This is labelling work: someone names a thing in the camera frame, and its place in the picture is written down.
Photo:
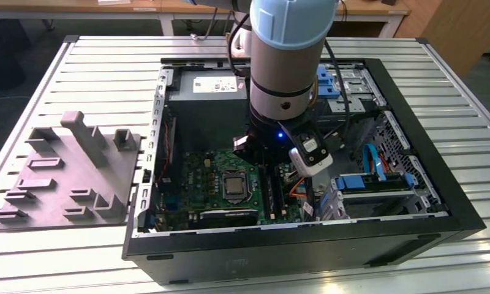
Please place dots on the black PC case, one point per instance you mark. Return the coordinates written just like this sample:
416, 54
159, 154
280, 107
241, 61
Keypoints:
269, 251

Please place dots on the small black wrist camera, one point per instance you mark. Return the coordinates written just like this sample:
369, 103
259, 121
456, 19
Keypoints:
240, 144

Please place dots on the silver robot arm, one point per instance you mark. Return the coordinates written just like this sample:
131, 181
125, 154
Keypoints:
285, 61

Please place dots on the grey parts rack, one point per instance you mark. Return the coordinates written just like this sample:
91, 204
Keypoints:
77, 183

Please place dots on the wooden desk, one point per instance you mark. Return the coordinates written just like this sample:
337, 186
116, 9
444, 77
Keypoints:
85, 9

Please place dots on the metal drive cage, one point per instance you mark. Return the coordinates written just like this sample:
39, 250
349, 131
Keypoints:
353, 107

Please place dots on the blue plastic drive latch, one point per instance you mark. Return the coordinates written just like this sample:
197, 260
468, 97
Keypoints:
325, 88

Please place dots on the wooden cabinet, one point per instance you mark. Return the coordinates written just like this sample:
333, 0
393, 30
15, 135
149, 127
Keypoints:
453, 30

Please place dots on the black graphics card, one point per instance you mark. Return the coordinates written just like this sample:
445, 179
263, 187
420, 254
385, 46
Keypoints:
228, 214

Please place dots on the grey power supply unit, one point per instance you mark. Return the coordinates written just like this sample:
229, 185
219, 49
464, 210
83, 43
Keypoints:
204, 122

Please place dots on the hard disk in blue carrier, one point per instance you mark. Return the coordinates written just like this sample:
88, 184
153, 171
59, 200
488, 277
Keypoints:
353, 183

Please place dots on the green motherboard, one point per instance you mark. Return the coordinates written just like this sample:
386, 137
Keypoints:
196, 171

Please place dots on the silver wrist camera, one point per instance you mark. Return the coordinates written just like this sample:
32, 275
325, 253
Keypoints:
310, 167

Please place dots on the silver CPU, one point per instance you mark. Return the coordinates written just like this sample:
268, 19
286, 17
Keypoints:
236, 186

